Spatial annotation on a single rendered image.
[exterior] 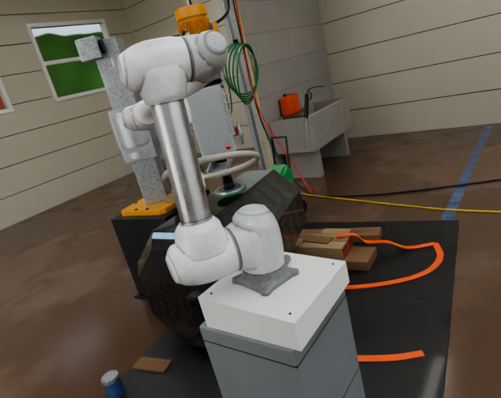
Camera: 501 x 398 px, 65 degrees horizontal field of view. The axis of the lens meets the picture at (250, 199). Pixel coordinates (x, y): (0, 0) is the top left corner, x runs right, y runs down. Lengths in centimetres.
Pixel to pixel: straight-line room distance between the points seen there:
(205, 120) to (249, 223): 129
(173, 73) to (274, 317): 77
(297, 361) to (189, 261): 45
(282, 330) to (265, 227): 32
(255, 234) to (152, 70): 58
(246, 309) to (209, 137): 142
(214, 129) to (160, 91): 133
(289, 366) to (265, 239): 40
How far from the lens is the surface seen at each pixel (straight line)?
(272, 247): 132
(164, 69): 117
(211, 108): 246
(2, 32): 877
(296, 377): 135
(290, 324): 123
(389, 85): 708
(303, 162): 553
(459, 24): 679
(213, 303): 139
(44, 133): 863
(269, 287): 136
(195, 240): 122
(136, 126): 172
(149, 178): 325
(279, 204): 276
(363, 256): 315
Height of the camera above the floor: 162
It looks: 18 degrees down
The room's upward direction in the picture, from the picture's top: 14 degrees counter-clockwise
